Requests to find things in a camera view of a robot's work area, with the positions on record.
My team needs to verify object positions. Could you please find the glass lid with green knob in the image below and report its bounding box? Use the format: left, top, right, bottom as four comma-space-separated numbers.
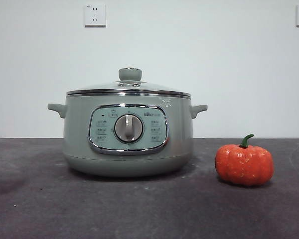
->
66, 67, 192, 97

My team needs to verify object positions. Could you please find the small orange pumpkin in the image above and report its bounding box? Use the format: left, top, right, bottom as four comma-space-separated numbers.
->
215, 134, 275, 188

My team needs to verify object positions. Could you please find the pale green electric cooking pot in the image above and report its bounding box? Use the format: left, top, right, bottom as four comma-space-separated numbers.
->
47, 93, 208, 178

